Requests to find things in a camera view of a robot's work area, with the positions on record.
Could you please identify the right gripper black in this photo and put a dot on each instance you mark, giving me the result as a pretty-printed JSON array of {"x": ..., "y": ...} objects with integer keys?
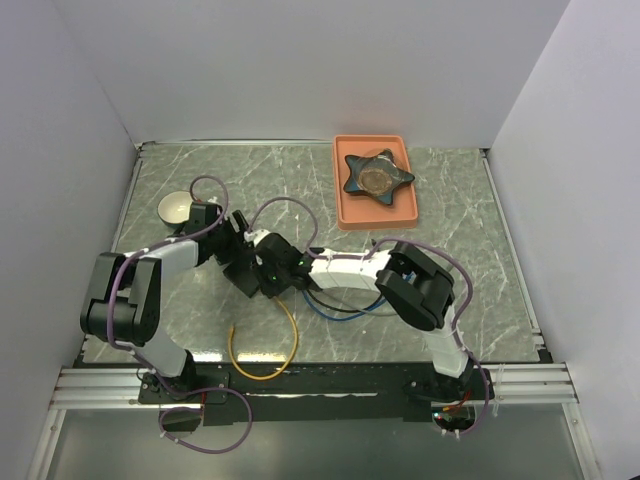
[{"x": 268, "y": 288}]

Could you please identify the black network switch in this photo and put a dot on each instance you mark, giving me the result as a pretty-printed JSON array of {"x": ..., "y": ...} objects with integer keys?
[{"x": 241, "y": 274}]

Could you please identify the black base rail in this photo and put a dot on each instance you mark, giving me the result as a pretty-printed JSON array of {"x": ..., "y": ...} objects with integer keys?
[{"x": 318, "y": 391}]

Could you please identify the white ceramic bowl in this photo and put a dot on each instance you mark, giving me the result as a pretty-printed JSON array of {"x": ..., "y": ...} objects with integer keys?
[{"x": 174, "y": 208}]

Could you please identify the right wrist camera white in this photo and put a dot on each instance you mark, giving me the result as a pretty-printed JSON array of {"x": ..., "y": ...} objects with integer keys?
[{"x": 255, "y": 237}]

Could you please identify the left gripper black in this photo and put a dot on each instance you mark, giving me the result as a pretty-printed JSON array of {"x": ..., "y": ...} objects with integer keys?
[{"x": 238, "y": 245}]

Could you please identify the dark blue star dish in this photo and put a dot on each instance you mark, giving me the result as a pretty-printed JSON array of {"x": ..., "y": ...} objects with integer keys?
[{"x": 350, "y": 187}]

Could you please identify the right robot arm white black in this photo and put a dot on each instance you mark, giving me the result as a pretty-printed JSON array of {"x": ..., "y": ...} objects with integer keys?
[{"x": 427, "y": 289}]

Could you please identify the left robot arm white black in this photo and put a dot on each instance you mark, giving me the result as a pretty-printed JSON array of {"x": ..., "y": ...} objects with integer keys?
[{"x": 122, "y": 305}]

